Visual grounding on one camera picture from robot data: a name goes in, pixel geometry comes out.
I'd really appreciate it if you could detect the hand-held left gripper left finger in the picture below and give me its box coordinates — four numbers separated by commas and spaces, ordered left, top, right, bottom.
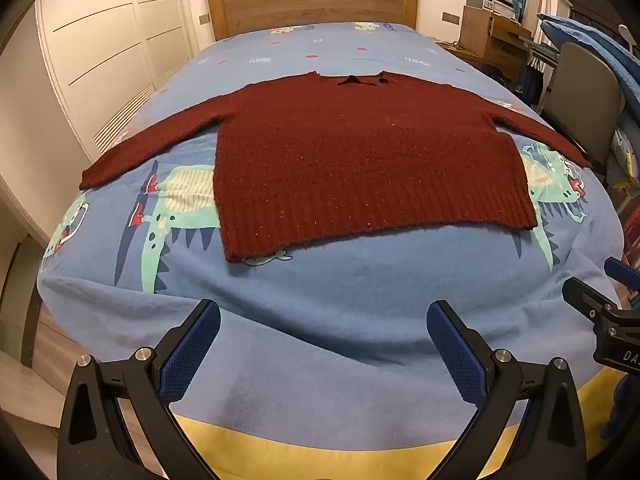
57, 299, 221, 480

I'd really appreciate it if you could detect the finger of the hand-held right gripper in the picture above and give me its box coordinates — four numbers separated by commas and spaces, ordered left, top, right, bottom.
604, 257, 640, 295
562, 277, 622, 323

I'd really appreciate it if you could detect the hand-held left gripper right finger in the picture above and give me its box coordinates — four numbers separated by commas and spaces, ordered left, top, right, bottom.
427, 300, 589, 480

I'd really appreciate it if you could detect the dark red knit sweater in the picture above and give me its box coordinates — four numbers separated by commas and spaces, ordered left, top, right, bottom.
79, 71, 593, 265

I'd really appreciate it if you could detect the blue dinosaur print bed sheet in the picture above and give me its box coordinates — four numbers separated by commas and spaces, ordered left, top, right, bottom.
37, 21, 626, 461

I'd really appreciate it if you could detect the yellow mattress cover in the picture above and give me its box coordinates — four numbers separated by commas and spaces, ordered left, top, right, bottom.
170, 400, 621, 480

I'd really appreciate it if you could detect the grey chair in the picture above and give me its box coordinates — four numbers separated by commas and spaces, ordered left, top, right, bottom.
542, 40, 627, 170

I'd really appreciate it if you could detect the dark blue bag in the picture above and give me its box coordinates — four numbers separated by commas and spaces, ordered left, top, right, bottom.
518, 60, 545, 107

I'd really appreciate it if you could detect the stack of blue pillows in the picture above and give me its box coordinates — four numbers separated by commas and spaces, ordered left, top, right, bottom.
537, 12, 640, 128

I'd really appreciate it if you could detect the grey desk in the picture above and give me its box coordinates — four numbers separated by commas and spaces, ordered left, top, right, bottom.
520, 35, 564, 69

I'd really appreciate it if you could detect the white lamp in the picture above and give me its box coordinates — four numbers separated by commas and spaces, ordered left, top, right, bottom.
617, 25, 640, 57

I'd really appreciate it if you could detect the wooden cabinet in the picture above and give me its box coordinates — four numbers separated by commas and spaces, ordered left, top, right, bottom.
457, 5, 534, 82

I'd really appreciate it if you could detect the white printer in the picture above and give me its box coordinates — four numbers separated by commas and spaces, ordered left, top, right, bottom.
465, 0, 524, 22

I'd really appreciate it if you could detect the white wardrobe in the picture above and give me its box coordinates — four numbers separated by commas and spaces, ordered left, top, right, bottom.
35, 0, 196, 161

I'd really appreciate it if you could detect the wooden headboard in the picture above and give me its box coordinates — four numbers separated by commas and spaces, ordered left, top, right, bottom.
206, 0, 419, 42

